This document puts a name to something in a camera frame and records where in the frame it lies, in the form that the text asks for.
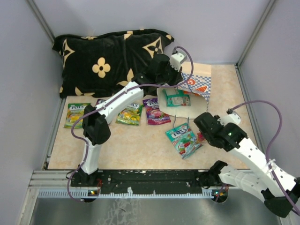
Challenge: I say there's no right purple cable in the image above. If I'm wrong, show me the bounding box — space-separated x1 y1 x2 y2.
214 100 300 216

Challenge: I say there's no white slotted cable duct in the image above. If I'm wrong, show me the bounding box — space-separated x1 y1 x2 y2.
38 187 213 199

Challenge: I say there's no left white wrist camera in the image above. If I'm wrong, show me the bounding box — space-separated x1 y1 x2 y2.
170 52 187 71

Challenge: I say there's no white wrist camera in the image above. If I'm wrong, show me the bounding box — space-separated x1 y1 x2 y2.
218 113 241 126
170 52 187 71

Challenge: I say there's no red teal snack packet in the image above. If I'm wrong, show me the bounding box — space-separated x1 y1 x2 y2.
142 97 171 125

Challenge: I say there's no purple cable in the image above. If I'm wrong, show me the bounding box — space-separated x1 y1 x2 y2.
214 100 300 216
67 45 195 203

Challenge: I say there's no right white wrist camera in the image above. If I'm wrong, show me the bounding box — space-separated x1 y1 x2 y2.
218 113 241 126

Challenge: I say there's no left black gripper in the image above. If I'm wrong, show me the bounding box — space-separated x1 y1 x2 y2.
157 62 183 88

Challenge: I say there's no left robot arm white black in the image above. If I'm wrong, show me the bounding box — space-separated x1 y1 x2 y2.
78 52 187 186

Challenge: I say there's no orange snack packet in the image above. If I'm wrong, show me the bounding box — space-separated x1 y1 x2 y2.
197 132 206 143

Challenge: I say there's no blue checkered paper bag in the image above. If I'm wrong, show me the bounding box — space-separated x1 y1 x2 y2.
157 62 212 126

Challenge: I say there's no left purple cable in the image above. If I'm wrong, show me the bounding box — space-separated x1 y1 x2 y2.
67 45 195 203

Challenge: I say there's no yellow green snack packet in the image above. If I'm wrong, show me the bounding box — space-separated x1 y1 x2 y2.
116 103 143 126

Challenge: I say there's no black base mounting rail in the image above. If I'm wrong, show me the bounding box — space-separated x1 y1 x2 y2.
71 169 222 195

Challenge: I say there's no green Fox's candy bag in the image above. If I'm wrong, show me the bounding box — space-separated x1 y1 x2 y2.
64 103 90 128

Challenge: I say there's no purple snack packet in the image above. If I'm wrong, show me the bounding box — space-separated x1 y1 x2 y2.
95 99 105 105

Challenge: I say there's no black pillow with beige flowers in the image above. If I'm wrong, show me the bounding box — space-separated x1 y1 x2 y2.
52 29 174 98

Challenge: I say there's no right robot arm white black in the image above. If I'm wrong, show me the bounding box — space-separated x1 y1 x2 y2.
194 112 300 218

